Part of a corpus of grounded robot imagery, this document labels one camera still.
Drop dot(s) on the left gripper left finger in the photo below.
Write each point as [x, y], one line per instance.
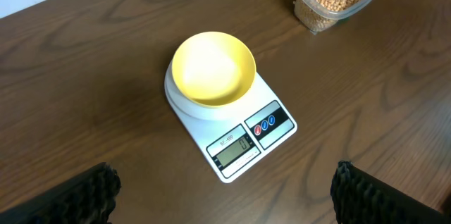
[87, 198]

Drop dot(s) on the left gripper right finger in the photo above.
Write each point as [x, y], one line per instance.
[359, 198]

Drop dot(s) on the white digital kitchen scale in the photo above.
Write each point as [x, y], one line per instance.
[233, 138]

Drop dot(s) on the pale yellow bowl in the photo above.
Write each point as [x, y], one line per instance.
[213, 69]

